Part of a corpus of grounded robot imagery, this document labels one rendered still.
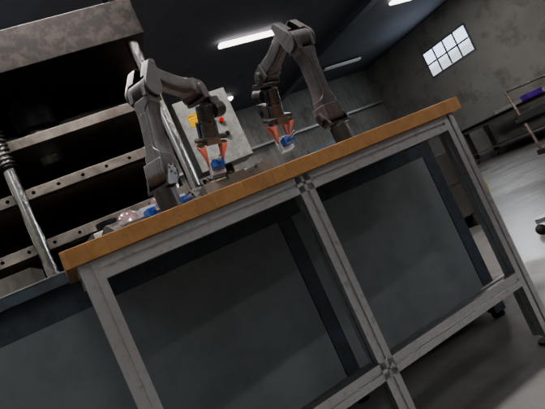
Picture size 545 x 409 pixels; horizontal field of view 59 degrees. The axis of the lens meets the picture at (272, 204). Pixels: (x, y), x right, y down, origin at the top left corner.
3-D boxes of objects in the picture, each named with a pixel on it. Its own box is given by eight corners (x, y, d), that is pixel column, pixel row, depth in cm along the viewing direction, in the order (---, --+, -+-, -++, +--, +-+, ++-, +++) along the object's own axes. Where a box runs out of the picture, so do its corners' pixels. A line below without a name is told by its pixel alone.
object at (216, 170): (229, 161, 155) (225, 146, 156) (215, 164, 154) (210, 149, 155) (225, 175, 167) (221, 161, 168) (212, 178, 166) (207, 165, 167)
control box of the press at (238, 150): (338, 335, 252) (224, 84, 258) (289, 363, 243) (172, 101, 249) (323, 332, 273) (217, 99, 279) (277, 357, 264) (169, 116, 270)
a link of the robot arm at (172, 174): (152, 175, 134) (139, 178, 129) (174, 162, 130) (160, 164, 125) (161, 195, 134) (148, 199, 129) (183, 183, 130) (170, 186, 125)
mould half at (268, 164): (281, 180, 168) (265, 145, 169) (214, 208, 160) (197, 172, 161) (250, 204, 216) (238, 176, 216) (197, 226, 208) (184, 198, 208)
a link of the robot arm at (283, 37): (251, 75, 178) (276, 13, 152) (270, 71, 182) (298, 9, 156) (266, 101, 175) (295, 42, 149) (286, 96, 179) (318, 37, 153)
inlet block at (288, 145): (303, 135, 176) (296, 122, 177) (292, 139, 174) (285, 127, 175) (291, 149, 188) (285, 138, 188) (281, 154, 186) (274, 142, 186)
